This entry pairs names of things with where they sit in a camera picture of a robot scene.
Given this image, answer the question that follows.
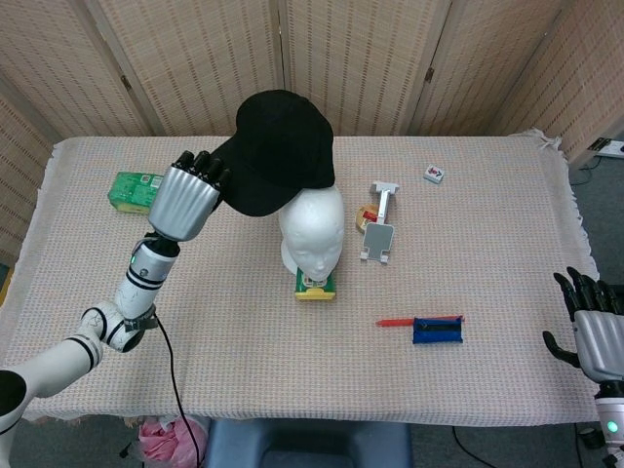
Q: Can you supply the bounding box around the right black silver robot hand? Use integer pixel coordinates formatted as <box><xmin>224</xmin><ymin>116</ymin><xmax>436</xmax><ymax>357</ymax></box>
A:
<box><xmin>542</xmin><ymin>265</ymin><xmax>624</xmax><ymax>386</ymax></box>

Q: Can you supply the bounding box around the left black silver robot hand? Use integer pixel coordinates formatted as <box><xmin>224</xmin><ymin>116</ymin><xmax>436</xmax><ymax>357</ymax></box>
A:
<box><xmin>147</xmin><ymin>149</ymin><xmax>232</xmax><ymax>244</ymax></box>

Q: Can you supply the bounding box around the black baseball cap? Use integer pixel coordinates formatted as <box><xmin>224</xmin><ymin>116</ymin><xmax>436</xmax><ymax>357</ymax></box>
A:
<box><xmin>214</xmin><ymin>90</ymin><xmax>336</xmax><ymax>218</ymax></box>

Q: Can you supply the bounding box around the white foam mannequin head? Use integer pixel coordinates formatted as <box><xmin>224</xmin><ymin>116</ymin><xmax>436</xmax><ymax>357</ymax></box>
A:
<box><xmin>278</xmin><ymin>186</ymin><xmax>347</xmax><ymax>283</ymax></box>

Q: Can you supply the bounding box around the green tissue pack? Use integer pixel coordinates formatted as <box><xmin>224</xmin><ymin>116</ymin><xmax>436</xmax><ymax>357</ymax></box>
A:
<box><xmin>106</xmin><ymin>171</ymin><xmax>165</xmax><ymax>215</ymax></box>

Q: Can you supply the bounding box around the woven folding screen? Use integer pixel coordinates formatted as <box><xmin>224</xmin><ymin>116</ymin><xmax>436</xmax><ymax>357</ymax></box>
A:
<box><xmin>0</xmin><ymin>0</ymin><xmax>624</xmax><ymax>262</ymax></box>

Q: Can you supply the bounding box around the green box with yellow lid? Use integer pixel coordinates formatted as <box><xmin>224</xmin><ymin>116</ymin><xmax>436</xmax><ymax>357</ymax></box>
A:
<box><xmin>293</xmin><ymin>266</ymin><xmax>338</xmax><ymax>302</ymax></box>

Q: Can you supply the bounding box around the blue pencil case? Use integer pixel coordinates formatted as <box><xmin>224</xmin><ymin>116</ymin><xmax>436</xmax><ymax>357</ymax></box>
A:
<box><xmin>411</xmin><ymin>315</ymin><xmax>464</xmax><ymax>346</ymax></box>

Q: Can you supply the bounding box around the beige woven tablecloth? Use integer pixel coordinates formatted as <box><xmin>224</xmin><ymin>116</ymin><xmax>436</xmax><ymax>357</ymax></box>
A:
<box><xmin>0</xmin><ymin>127</ymin><xmax>616</xmax><ymax>429</ymax></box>

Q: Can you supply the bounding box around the tan tape roll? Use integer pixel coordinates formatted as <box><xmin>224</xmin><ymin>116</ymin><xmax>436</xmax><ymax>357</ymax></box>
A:
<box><xmin>354</xmin><ymin>205</ymin><xmax>379</xmax><ymax>231</ymax></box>

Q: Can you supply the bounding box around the white phone stand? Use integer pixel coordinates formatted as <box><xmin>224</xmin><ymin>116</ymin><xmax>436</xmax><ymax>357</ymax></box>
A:
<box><xmin>359</xmin><ymin>180</ymin><xmax>401</xmax><ymax>267</ymax></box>

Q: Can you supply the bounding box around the white power strip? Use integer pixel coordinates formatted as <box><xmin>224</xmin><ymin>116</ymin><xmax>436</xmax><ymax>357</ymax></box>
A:
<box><xmin>588</xmin><ymin>138</ymin><xmax>624</xmax><ymax>160</ymax></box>

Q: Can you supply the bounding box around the red pen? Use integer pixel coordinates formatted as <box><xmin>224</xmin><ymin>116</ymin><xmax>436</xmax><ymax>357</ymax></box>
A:
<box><xmin>375</xmin><ymin>315</ymin><xmax>467</xmax><ymax>329</ymax></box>

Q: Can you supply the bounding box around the pink plastic bag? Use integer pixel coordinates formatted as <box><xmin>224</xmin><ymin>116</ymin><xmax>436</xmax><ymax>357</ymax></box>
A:
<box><xmin>137</xmin><ymin>415</ymin><xmax>209</xmax><ymax>465</ymax></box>

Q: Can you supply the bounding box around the blue stool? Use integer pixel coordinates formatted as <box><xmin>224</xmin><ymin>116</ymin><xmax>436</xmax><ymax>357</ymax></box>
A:
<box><xmin>202</xmin><ymin>417</ymin><xmax>414</xmax><ymax>468</ymax></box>

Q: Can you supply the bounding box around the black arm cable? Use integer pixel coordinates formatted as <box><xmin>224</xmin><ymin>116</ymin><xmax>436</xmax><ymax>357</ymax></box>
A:
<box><xmin>145</xmin><ymin>315</ymin><xmax>207</xmax><ymax>468</ymax></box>

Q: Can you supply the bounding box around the black floor cable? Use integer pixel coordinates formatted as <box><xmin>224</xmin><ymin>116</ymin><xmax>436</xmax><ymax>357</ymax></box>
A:
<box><xmin>450</xmin><ymin>426</ymin><xmax>491</xmax><ymax>468</ymax></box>

